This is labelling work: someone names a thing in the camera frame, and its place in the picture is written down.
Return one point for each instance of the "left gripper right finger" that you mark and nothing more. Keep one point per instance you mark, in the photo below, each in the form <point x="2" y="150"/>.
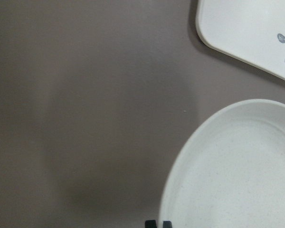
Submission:
<point x="167" y="224"/>

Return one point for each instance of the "cream rabbit tray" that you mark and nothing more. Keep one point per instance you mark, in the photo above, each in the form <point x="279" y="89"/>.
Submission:
<point x="252" y="31"/>

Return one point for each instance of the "beige round plate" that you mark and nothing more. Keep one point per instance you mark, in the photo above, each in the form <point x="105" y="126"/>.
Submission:
<point x="231" y="171"/>

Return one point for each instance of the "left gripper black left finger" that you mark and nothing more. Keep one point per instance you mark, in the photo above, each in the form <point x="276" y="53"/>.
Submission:
<point x="150" y="224"/>

